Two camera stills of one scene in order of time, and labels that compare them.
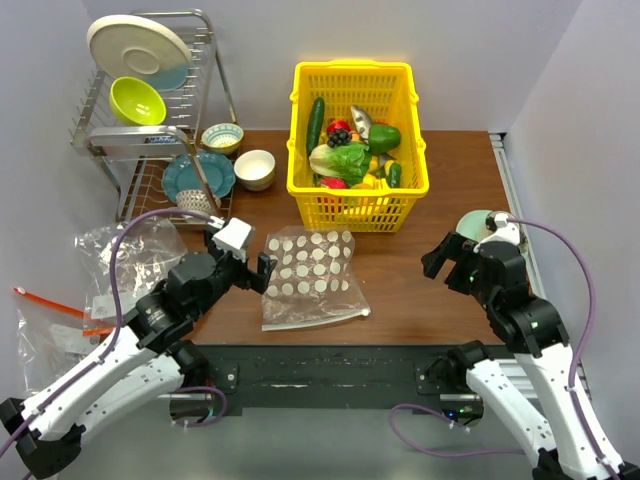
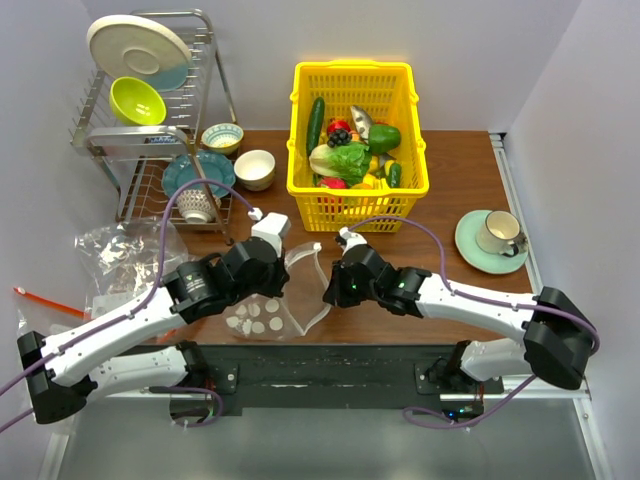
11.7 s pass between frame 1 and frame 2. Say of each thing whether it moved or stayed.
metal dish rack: stayed
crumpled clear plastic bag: stayed
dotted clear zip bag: moved
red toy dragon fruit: stayed
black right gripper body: moved
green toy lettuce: stayed
